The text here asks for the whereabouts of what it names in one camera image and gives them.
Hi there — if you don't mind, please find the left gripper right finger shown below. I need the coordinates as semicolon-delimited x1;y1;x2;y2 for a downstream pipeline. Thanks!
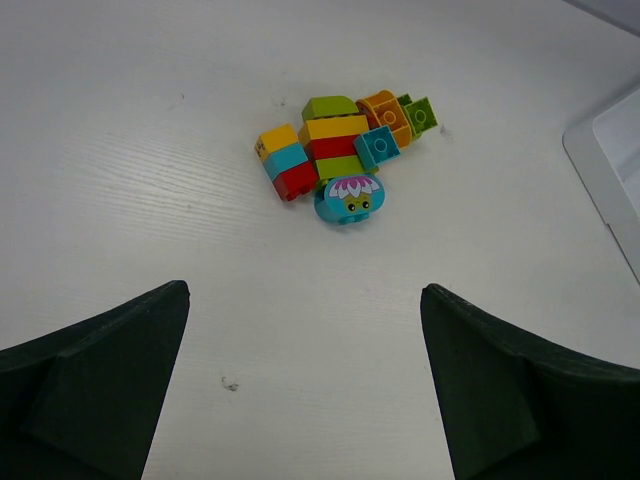
420;284;639;479

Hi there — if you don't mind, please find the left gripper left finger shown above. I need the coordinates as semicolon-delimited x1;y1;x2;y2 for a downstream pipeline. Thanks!
1;280;190;479

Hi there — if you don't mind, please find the teal square brick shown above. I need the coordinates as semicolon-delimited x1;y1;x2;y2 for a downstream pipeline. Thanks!
354;125;400;172

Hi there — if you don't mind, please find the green square brick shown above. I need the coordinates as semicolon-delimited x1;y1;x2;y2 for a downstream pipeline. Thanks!
397;93;438;140

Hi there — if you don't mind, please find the yellow curved brick back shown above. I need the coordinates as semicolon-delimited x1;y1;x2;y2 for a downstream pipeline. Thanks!
356;90;413;149

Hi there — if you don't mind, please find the teal flower face brick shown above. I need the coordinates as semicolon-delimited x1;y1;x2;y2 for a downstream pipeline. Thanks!
314;174;386;225

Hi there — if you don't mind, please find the white compartment sorting tray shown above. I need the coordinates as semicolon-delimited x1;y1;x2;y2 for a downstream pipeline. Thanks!
562;86;639;276

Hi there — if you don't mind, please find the long green brick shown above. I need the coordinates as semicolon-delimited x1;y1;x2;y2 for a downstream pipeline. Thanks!
314;155;366;182

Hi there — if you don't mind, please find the small red brick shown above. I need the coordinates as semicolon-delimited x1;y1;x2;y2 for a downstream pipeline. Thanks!
273;161;319;201

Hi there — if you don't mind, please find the small teal brick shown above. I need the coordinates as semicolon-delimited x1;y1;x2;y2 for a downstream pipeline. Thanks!
263;143;308;181

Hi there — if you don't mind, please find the long red brick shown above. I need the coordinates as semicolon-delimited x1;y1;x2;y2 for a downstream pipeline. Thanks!
303;134;358;161

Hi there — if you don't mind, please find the long yellow brick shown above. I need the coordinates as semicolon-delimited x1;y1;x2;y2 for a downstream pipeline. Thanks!
298;115;369;145

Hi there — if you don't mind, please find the small yellow brick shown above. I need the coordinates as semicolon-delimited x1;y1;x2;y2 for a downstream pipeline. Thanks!
254;123;298;163

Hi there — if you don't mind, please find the green curved brick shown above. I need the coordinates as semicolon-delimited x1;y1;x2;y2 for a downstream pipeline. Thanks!
301;95;359;121

